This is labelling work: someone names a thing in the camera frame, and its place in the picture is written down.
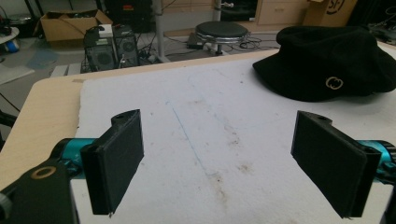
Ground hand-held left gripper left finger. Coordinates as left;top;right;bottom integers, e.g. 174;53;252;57
79;108;145;217

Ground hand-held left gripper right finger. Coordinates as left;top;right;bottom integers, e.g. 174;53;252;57
290;110;383;219

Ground black hat with gold emblem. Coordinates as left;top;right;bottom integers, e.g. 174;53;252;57
252;25;396;103

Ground white box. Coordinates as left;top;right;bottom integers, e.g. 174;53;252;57
98;23;114;38

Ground grey metal table leg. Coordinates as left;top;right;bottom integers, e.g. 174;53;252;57
151;0;171;63

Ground open cardboard box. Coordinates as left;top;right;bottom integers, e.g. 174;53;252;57
33;8;114;43

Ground printed cardboard box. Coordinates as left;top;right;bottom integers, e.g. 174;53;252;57
302;0;359;28

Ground wooden drawer cabinet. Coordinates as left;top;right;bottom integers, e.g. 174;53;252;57
255;0;310;26

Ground round black stool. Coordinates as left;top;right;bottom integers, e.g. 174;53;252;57
195;21;250;56

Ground black floor cables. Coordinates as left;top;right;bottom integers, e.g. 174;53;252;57
227;32;279;53

